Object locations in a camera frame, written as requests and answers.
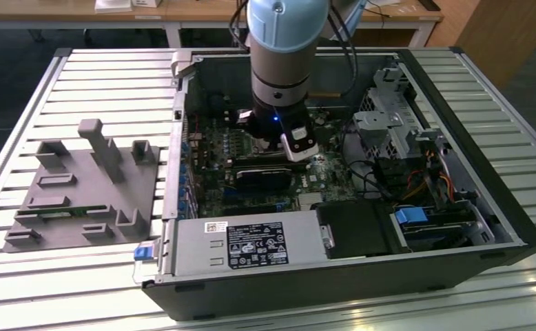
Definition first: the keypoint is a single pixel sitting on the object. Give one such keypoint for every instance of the green RAM stick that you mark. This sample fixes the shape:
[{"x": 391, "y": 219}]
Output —
[{"x": 88, "y": 210}]

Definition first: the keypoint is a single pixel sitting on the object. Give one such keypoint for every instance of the black graphics card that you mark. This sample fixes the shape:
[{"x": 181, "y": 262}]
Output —
[{"x": 263, "y": 180}]

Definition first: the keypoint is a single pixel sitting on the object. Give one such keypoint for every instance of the blue release latch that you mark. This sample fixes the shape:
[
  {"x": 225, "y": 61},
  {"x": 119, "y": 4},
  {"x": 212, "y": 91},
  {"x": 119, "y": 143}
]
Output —
[{"x": 144, "y": 251}]

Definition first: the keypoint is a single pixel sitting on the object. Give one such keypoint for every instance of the black PC case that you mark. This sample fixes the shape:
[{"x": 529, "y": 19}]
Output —
[{"x": 295, "y": 296}]

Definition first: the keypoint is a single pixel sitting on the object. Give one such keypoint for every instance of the grey parts rack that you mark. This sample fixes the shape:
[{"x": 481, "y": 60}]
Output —
[{"x": 79, "y": 193}]

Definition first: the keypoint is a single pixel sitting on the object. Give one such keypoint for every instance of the wooden desk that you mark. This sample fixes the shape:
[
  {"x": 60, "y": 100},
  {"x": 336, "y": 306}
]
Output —
[
  {"x": 41, "y": 15},
  {"x": 203, "y": 15}
]

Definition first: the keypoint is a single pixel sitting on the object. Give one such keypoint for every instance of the green motherboard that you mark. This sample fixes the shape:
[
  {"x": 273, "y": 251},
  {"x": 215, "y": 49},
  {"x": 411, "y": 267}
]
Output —
[{"x": 323, "y": 179}]

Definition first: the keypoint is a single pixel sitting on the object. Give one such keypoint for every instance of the silver power supply unit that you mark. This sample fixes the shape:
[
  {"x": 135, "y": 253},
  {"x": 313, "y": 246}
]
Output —
[{"x": 193, "y": 248}]

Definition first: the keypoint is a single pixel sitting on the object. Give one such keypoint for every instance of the hard disk in blue carrier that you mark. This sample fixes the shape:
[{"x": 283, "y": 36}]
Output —
[{"x": 409, "y": 215}]

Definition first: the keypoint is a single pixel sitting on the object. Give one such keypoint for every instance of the white box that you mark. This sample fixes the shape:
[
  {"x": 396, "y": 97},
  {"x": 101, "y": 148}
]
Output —
[
  {"x": 147, "y": 2},
  {"x": 111, "y": 6}
]

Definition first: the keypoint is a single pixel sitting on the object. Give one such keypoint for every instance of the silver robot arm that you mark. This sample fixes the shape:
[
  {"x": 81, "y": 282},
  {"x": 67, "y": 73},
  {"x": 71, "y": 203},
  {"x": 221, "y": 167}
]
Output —
[{"x": 279, "y": 69}]

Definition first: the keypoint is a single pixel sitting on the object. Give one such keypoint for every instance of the black drive bay cover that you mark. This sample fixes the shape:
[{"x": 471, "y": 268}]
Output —
[{"x": 355, "y": 227}]

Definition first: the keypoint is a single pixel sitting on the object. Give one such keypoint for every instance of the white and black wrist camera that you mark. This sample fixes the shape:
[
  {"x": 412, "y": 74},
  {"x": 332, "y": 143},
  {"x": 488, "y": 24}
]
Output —
[{"x": 301, "y": 148}]

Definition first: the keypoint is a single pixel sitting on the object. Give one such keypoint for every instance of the small black box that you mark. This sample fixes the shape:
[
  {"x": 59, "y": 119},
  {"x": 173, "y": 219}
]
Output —
[{"x": 431, "y": 3}]

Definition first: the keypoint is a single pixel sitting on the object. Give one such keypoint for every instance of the silver metal disk bay cage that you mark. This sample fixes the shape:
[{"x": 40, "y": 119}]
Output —
[{"x": 383, "y": 120}]

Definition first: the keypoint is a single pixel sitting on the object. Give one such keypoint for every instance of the black RAM slot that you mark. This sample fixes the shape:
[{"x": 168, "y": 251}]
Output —
[
  {"x": 257, "y": 161},
  {"x": 267, "y": 164},
  {"x": 257, "y": 158},
  {"x": 267, "y": 167}
]

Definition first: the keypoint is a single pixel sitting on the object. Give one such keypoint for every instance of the silver chipset heatsink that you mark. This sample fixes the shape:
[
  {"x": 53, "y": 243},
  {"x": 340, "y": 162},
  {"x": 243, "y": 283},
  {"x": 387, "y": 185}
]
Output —
[{"x": 311, "y": 199}]

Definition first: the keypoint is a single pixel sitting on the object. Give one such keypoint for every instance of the wooden cabinet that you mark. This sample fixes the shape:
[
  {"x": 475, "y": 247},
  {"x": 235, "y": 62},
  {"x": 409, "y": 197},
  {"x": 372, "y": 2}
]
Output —
[{"x": 501, "y": 34}]

